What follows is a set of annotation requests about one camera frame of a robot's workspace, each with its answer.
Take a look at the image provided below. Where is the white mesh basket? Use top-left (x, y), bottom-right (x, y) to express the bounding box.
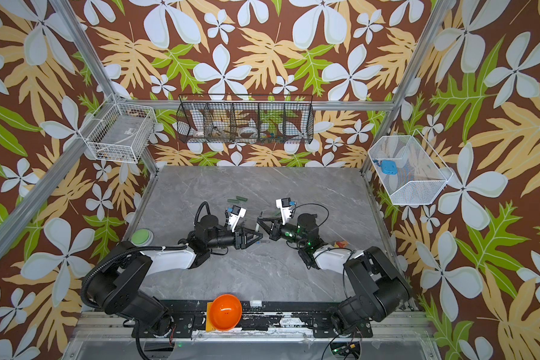
top-left (368, 132), bottom-right (453, 207)

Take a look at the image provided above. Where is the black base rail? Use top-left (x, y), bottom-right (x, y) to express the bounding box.
top-left (140, 300), bottom-right (373, 341)

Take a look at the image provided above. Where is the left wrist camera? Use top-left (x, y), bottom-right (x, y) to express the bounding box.
top-left (226, 205), bottom-right (247, 233)

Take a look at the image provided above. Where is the blue object in basket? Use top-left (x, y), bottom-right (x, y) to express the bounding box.
top-left (379, 160), bottom-right (398, 176)

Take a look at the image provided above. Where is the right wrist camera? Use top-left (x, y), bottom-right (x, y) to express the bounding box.
top-left (276, 197), bottom-right (296, 225)

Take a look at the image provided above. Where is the white wire basket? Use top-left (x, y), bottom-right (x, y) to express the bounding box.
top-left (80, 95), bottom-right (157, 164)

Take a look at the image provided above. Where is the black wire basket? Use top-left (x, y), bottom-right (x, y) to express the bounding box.
top-left (174, 94), bottom-right (315, 144)

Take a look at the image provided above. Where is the orange bowl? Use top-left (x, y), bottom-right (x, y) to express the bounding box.
top-left (207, 294), bottom-right (242, 332)

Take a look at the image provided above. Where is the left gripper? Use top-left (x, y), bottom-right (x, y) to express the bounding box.
top-left (206, 224), bottom-right (263, 251)

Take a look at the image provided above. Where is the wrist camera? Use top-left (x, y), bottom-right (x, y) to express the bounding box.
top-left (276, 197), bottom-right (296, 225)
top-left (226, 205), bottom-right (247, 233)

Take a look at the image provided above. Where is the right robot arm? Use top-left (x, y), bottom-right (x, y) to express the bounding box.
top-left (256, 198), bottom-right (413, 337)

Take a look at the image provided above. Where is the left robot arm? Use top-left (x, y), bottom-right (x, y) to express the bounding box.
top-left (80, 202), bottom-right (263, 337)

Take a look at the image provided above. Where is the green push button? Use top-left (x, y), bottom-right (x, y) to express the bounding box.
top-left (130, 229), bottom-right (154, 247)

